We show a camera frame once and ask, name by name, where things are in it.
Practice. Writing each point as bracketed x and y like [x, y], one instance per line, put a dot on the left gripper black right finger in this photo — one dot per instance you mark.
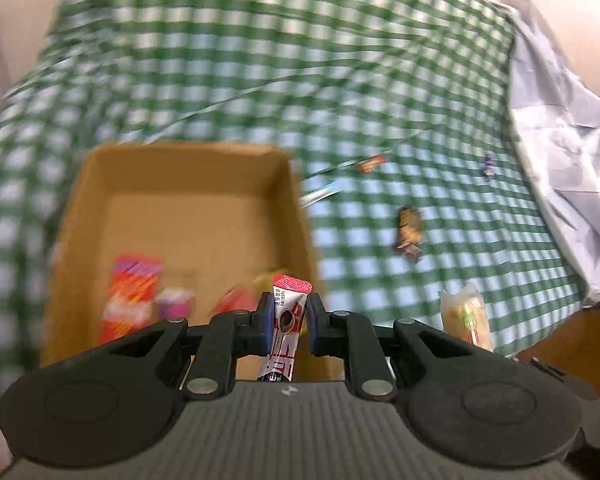
[457, 398]

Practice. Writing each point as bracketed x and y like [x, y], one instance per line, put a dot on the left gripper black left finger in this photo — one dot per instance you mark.
[119, 399]

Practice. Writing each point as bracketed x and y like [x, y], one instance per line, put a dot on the red cracker packet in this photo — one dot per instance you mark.
[131, 296]

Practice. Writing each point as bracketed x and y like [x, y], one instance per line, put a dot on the white green nougat bar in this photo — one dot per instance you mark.
[464, 316]

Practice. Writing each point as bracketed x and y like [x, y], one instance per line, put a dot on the purple white stick packet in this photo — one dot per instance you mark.
[174, 303]

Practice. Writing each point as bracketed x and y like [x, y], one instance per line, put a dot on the plain red snack packet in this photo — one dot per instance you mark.
[238, 298]

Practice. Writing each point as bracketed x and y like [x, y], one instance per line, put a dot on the red white small sachet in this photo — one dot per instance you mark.
[289, 295]

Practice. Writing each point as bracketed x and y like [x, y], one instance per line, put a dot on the dark brown cracker packet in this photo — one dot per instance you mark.
[410, 233]

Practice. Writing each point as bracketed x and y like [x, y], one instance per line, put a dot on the small purple candy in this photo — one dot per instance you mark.
[489, 166]

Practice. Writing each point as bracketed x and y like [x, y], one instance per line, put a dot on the small orange brown candy bar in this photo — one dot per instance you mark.
[369, 165]

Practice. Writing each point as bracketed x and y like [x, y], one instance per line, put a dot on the blue stick sachet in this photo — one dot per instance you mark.
[319, 194]

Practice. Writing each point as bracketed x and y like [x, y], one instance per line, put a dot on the open cardboard box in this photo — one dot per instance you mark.
[216, 215]

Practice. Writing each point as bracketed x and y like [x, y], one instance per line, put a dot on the grey white crumpled cloth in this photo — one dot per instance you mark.
[556, 133]

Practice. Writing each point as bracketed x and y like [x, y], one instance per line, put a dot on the green checkered sofa cover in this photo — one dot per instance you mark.
[423, 82]

